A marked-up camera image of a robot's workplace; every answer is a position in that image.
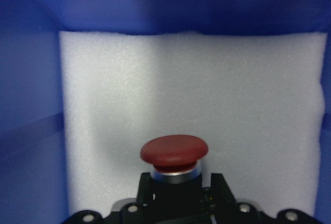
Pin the red push button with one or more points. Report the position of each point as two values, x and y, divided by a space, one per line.
176 172

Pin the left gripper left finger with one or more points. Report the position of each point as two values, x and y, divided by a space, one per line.
145 194

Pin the left blue plastic bin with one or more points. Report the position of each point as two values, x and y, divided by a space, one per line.
33 168

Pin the white foam pad left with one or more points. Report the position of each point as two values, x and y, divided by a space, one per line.
256 101

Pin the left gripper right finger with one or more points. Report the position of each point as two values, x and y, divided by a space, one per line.
221 193

